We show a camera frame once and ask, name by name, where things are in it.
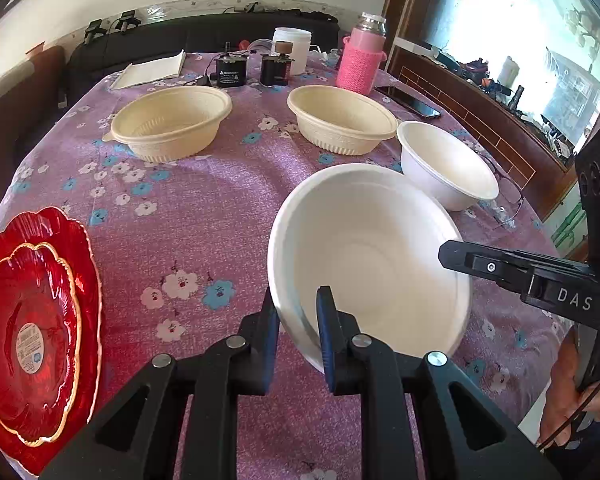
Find black leather sofa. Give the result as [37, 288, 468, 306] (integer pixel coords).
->
[67, 10, 341, 106]

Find dark wooden cabinet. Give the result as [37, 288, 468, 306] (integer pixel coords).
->
[382, 0, 600, 221]

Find small white bowl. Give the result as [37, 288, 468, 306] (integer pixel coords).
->
[396, 121, 500, 212]

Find small red gold-rimmed plate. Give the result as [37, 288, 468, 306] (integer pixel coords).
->
[0, 242, 83, 448]

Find large red glass plate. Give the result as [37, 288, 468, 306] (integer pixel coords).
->
[0, 206, 103, 476]

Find eyeglasses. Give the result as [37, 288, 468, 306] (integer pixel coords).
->
[472, 150, 526, 228]

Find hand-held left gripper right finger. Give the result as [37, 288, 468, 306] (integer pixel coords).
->
[315, 285, 563, 480]

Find cream plastic bowl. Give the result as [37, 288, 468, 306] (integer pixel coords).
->
[286, 85, 400, 157]
[102, 85, 233, 163]

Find white plastic jar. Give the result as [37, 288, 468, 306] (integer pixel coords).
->
[271, 27, 313, 76]

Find large white bowl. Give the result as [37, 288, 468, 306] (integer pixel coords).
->
[267, 162, 473, 376]

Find bottle with pink knit sleeve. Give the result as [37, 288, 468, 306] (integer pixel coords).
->
[336, 11, 387, 96]

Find person's right hand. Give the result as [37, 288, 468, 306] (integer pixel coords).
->
[540, 327, 588, 451]

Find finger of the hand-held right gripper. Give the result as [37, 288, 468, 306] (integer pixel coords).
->
[438, 240, 595, 300]

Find dark boxy motor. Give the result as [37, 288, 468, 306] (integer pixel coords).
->
[260, 42, 297, 88]

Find black smartphone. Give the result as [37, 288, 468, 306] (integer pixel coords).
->
[375, 85, 442, 121]

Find black battery charger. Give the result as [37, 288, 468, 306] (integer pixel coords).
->
[215, 42, 248, 89]

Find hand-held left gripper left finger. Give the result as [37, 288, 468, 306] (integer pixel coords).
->
[37, 287, 283, 480]

